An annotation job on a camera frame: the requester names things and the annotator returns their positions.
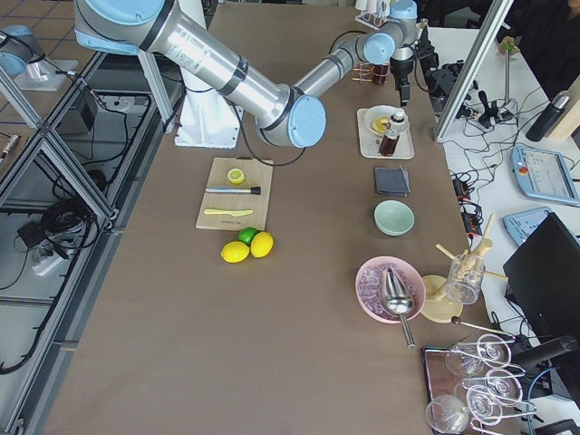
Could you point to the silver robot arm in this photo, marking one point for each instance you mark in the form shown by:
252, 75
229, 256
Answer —
19, 48
286, 115

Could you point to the wine glass middle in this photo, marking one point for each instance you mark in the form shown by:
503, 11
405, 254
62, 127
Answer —
503, 384

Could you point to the glazed donut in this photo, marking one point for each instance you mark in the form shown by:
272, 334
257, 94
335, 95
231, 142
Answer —
380, 125

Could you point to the wine glass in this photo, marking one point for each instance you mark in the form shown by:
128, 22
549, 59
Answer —
472, 357
447, 414
503, 384
483, 406

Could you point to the wine glass upper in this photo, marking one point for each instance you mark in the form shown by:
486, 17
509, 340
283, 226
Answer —
472, 357

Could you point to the yellow lemon near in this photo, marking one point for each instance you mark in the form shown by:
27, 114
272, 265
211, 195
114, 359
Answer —
235, 252

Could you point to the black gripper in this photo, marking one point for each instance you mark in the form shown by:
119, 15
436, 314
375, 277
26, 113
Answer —
401, 69

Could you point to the grey folded cloth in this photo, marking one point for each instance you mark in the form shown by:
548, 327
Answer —
392, 182

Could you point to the blue teach pendant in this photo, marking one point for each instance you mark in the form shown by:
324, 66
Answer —
520, 225
542, 174

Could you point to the tea bottle rack right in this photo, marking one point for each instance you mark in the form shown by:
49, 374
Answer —
380, 73

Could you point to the green lime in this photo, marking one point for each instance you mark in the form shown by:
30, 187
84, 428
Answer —
247, 234

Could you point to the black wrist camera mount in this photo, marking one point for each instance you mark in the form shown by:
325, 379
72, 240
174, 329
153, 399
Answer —
424, 50

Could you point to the half lemon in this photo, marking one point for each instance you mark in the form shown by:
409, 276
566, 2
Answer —
236, 176

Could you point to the seated person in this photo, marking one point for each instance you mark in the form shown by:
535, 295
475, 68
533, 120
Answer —
546, 33

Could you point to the wine glass lower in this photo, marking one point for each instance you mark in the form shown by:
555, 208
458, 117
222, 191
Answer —
483, 406

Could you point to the yellow lemon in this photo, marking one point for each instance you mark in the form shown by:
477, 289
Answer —
235, 252
261, 244

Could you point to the dark wooden glass tray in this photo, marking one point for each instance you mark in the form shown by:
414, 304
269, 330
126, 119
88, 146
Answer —
439, 380

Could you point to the bamboo cutting board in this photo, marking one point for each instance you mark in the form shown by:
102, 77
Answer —
257, 174

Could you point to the yellow plastic knife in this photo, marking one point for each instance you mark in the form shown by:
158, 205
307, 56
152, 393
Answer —
228, 212

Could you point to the white round plate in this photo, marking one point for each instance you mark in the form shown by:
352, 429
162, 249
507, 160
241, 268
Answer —
379, 111

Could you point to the wooden mug tree stand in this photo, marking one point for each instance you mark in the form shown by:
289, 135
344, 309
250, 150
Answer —
446, 296

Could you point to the clear glass jar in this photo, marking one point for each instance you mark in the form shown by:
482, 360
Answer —
463, 284

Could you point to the pink ice bowl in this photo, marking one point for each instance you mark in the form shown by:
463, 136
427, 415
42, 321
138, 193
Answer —
368, 282

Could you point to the copper wire bottle rack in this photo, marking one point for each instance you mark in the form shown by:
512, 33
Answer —
362, 73

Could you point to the tea bottle carried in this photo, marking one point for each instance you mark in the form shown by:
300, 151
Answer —
395, 127

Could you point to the steel muddler black tip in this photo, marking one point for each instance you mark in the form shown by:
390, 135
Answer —
234, 190

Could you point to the black water bottle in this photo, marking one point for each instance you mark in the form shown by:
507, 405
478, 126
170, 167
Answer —
548, 117

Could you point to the cream rabbit tray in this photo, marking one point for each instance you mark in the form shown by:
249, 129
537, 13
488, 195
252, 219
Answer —
369, 143

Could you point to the wine glass front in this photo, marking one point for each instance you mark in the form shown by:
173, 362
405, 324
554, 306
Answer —
447, 414

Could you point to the aluminium frame post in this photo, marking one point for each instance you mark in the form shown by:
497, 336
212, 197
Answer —
483, 41

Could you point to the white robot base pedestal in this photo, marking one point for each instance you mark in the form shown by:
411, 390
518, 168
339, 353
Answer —
206, 119

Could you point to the white cup rack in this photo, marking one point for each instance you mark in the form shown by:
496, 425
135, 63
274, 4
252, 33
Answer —
372, 13

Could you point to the black laptop monitor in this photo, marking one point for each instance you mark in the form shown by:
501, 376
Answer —
543, 279

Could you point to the steel ice scoop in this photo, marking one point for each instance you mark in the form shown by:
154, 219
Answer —
397, 301

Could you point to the yellow lemon far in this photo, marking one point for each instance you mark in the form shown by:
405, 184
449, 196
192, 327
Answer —
261, 244

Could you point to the mint green bowl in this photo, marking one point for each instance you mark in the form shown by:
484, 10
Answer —
393, 218

